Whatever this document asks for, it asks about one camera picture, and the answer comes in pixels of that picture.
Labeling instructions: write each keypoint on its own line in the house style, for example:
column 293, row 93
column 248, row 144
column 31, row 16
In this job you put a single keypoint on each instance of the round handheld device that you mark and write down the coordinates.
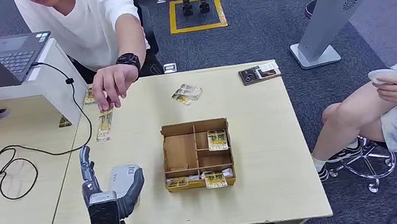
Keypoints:
column 379, row 74

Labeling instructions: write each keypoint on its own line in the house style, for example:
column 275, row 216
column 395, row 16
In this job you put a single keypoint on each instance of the stack of yellow cards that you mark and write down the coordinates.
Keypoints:
column 88, row 98

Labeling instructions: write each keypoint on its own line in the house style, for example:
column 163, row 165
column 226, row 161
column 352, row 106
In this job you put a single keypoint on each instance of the person's left hand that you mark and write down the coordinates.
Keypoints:
column 113, row 84

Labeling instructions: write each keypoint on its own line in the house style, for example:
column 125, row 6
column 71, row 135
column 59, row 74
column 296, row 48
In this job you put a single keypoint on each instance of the white desk riser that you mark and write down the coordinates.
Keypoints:
column 48, row 82

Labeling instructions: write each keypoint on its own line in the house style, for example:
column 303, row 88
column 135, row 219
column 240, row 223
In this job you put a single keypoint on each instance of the yellow floor tape square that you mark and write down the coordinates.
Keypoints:
column 198, row 27

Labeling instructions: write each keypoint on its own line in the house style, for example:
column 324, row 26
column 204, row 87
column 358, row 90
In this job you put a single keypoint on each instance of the chrome stool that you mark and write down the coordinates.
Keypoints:
column 367, row 164

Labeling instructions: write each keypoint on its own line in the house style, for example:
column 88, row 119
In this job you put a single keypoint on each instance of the grey kiosk stand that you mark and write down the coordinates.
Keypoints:
column 331, row 0

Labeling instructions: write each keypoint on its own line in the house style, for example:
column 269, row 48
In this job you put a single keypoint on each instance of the dark rounded object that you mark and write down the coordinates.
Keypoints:
column 310, row 7

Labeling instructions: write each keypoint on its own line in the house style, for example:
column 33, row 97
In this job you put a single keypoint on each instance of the yellow ID card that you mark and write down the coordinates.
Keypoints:
column 105, row 127

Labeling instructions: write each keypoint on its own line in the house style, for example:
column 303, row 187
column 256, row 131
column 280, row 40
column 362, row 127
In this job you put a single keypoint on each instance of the person's left forearm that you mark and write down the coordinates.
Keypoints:
column 130, row 34

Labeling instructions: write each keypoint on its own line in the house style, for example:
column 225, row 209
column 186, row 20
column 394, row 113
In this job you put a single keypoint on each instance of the person's hand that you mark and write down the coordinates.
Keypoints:
column 395, row 89

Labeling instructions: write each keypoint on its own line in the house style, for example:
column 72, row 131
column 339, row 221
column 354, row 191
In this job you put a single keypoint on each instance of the wooden compartment box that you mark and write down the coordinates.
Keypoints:
column 180, row 151

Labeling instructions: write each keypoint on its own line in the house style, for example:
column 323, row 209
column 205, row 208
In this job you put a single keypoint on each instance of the black office chair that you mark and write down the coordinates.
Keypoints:
column 149, row 32

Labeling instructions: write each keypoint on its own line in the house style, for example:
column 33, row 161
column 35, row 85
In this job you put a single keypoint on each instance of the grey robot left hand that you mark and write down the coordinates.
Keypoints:
column 89, row 174

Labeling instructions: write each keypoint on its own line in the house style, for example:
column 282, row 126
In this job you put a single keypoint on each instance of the loose pile of cards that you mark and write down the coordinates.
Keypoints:
column 186, row 94

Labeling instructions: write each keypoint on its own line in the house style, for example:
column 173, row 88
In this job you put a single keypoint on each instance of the black wristwatch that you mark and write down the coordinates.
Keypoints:
column 128, row 60

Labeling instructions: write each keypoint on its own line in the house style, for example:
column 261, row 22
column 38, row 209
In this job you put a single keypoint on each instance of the small yellow card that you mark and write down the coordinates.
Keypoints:
column 64, row 121

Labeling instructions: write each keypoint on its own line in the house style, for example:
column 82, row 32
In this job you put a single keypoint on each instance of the yellow room key card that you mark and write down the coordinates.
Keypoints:
column 215, row 180
column 177, row 183
column 217, row 139

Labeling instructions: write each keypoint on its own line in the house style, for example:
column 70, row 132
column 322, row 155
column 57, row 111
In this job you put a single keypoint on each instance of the white floor socket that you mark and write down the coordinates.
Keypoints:
column 170, row 68

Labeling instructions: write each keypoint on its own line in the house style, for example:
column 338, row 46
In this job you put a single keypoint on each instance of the person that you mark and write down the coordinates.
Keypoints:
column 379, row 111
column 91, row 24

